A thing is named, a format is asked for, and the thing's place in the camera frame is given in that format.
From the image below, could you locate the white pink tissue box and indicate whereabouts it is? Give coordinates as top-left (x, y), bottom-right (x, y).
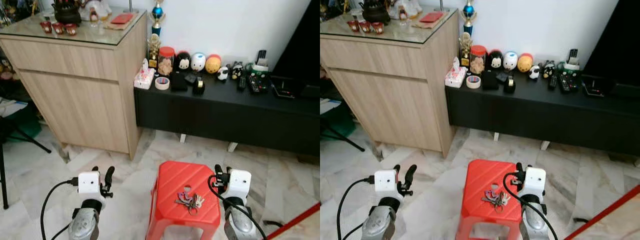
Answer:
top-left (444, 56), bottom-right (468, 89)
top-left (133, 58), bottom-right (156, 90)

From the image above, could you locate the black teapot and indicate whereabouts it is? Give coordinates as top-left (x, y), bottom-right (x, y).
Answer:
top-left (359, 0), bottom-right (392, 25)
top-left (52, 0), bottom-right (83, 25)

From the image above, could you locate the black handset in stand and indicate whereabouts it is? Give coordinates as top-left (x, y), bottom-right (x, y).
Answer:
top-left (564, 48), bottom-right (582, 73)
top-left (252, 49), bottom-right (270, 76)

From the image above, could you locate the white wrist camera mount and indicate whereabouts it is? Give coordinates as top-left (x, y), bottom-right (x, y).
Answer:
top-left (374, 169), bottom-right (400, 194)
top-left (220, 169), bottom-right (252, 199)
top-left (522, 167), bottom-right (547, 197)
top-left (77, 171), bottom-right (103, 197)

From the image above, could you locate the black pouch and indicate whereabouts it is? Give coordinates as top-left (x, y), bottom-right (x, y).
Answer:
top-left (169, 72), bottom-right (189, 92)
top-left (481, 70), bottom-right (500, 91)

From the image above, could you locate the flat red box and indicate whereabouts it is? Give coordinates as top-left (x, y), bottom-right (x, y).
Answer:
top-left (109, 13), bottom-right (135, 26)
top-left (418, 11), bottom-right (445, 24)

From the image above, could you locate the light wooden cabinet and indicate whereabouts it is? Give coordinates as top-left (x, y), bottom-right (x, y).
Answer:
top-left (320, 7), bottom-right (460, 159)
top-left (0, 9), bottom-right (149, 161)

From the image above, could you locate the blue ball trophy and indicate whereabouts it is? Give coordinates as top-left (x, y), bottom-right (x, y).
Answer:
top-left (149, 0), bottom-right (166, 37)
top-left (462, 0), bottom-right (477, 36)

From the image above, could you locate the red plastic stool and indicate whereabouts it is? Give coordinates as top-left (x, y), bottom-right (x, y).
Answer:
top-left (145, 160), bottom-right (222, 240)
top-left (455, 158), bottom-right (524, 240)

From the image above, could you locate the white round plush toy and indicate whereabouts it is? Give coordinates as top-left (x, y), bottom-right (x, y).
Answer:
top-left (190, 52), bottom-right (207, 72)
top-left (502, 50), bottom-right (519, 71)

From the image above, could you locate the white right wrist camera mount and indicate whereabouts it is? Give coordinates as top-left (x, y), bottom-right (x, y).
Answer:
top-left (220, 169), bottom-right (252, 199)
top-left (522, 167), bottom-right (547, 197)

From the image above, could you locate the wooden tray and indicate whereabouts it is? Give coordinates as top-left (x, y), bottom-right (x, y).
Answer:
top-left (412, 11), bottom-right (447, 30)
top-left (102, 12), bottom-right (139, 31)

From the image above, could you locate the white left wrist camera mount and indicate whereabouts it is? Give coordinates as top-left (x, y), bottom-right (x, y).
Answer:
top-left (374, 169), bottom-right (400, 194)
top-left (77, 171), bottom-right (103, 197)

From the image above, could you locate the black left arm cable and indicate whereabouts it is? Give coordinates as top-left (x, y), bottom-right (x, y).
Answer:
top-left (39, 179), bottom-right (80, 240)
top-left (336, 176), bottom-right (376, 240)

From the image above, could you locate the orange round plush toy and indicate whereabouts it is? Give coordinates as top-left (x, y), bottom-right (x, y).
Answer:
top-left (516, 52), bottom-right (534, 74)
top-left (204, 53), bottom-right (223, 75)

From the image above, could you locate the black tripod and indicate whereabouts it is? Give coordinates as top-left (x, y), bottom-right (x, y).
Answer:
top-left (320, 119), bottom-right (366, 153)
top-left (0, 116), bottom-right (53, 211)

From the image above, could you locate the black tray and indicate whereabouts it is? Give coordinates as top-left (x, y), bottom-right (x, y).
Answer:
top-left (581, 74), bottom-right (617, 98)
top-left (269, 75), bottom-right (302, 99)

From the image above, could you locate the wide black remote control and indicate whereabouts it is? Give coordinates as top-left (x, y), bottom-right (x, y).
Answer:
top-left (248, 73), bottom-right (269, 95)
top-left (558, 72), bottom-right (580, 94)

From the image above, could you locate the bunch of keys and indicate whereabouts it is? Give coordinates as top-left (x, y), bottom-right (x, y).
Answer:
top-left (481, 187), bottom-right (511, 213)
top-left (174, 190), bottom-right (205, 216)

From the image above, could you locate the small gold trophy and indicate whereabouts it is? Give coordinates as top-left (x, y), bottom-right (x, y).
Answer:
top-left (147, 33), bottom-right (162, 69)
top-left (458, 32), bottom-right (474, 68)

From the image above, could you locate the green bag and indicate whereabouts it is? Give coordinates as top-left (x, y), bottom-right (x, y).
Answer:
top-left (320, 99), bottom-right (357, 140)
top-left (0, 102), bottom-right (43, 144)

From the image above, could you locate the black round plush toy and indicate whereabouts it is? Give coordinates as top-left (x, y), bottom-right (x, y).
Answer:
top-left (174, 50), bottom-right (192, 71)
top-left (487, 49), bottom-right (504, 70)

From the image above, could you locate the black low console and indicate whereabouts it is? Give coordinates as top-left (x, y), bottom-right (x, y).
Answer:
top-left (133, 69), bottom-right (321, 157)
top-left (444, 68), bottom-right (640, 157)

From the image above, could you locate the black television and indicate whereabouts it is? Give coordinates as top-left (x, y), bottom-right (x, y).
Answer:
top-left (271, 0), bottom-right (321, 87)
top-left (582, 0), bottom-right (640, 85)

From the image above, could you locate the red strip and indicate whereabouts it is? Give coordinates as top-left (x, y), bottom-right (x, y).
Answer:
top-left (265, 202), bottom-right (321, 240)
top-left (564, 184), bottom-right (640, 240)

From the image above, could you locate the red-lidded snack jar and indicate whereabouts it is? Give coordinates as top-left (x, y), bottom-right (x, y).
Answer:
top-left (157, 46), bottom-right (176, 76)
top-left (469, 44), bottom-right (488, 75)

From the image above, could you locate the white figurine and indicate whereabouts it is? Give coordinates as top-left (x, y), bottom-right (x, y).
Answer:
top-left (79, 0), bottom-right (114, 22)
top-left (397, 0), bottom-right (426, 21)

